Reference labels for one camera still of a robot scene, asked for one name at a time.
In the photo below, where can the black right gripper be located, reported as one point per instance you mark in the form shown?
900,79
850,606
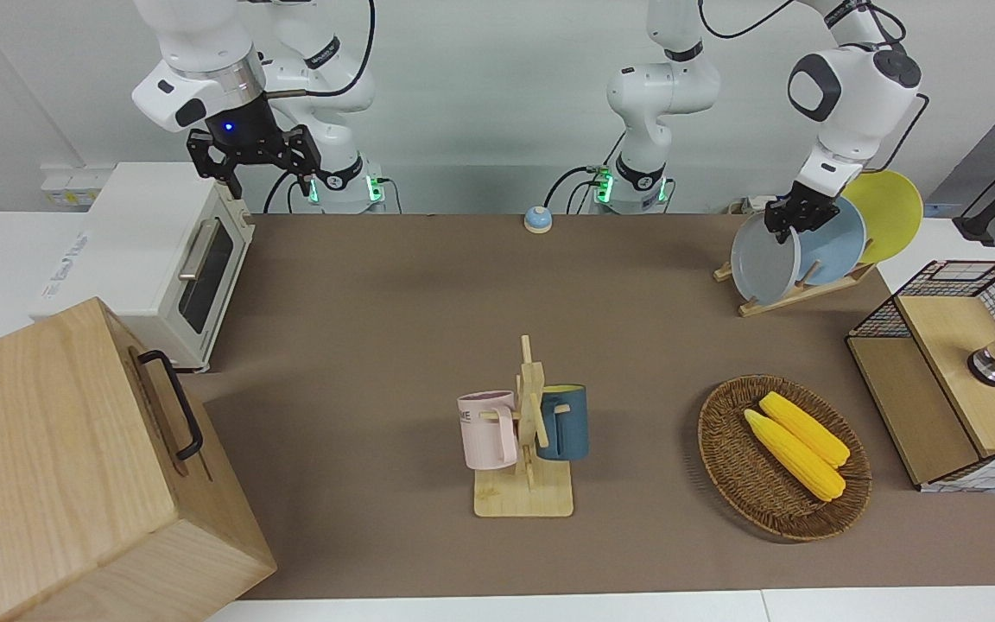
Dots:
243,130

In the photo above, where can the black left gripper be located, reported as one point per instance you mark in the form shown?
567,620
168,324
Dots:
808,203

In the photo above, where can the gray plate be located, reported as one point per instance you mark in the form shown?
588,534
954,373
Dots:
761,263

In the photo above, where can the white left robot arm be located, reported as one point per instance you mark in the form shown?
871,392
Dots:
662,86

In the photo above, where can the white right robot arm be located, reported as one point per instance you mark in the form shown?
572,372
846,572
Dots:
204,52

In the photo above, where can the light blue plate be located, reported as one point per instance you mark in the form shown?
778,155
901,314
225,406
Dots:
834,246

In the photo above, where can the low wooden plate rack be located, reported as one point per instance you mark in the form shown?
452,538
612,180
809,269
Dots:
795,294

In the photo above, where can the yellow plate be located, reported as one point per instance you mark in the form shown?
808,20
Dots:
890,216

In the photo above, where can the white toaster oven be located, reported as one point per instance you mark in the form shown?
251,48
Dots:
135,250

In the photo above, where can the white power strip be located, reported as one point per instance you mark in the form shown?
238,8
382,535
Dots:
74,186

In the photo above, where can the yellow corn cob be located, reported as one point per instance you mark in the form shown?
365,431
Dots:
795,458
813,428

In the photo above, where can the brown table mat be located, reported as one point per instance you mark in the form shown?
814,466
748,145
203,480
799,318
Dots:
377,345

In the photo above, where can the brown wicker basket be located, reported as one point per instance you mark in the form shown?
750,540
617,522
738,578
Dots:
739,466

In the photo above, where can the small blue bell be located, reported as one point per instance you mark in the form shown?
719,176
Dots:
537,220

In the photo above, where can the dark blue mug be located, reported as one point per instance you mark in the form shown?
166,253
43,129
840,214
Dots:
568,428

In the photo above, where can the pink mug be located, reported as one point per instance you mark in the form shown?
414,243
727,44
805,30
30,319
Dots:
484,432

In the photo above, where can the wooden cabinet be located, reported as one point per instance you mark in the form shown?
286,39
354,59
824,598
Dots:
57,475

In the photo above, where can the wooden mug tree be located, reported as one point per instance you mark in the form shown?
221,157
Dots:
523,497

